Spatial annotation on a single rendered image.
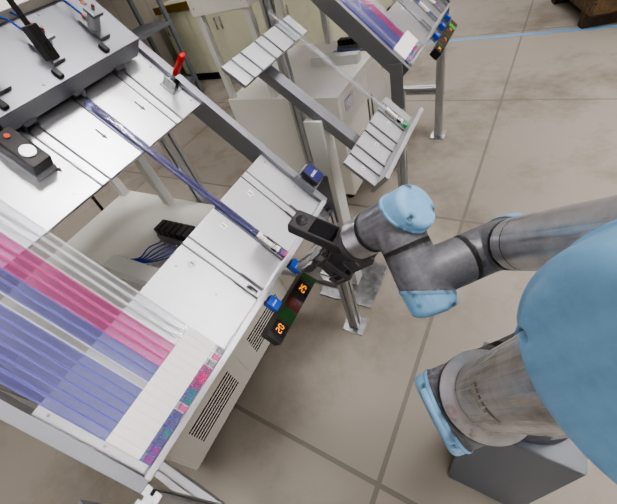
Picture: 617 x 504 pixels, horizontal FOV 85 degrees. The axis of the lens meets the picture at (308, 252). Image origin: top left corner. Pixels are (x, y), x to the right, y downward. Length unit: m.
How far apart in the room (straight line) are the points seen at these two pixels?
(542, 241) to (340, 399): 1.04
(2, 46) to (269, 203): 0.54
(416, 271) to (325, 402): 0.93
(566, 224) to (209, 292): 0.58
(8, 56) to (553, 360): 0.85
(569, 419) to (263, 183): 0.74
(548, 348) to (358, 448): 1.14
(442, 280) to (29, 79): 0.76
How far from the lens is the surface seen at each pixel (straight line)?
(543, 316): 0.19
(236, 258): 0.74
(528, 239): 0.47
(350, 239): 0.57
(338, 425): 1.33
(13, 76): 0.82
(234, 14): 4.06
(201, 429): 1.30
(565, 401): 0.21
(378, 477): 1.29
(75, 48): 0.87
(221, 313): 0.70
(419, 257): 0.51
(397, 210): 0.49
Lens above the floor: 1.27
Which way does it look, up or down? 46 degrees down
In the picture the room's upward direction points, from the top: 20 degrees counter-clockwise
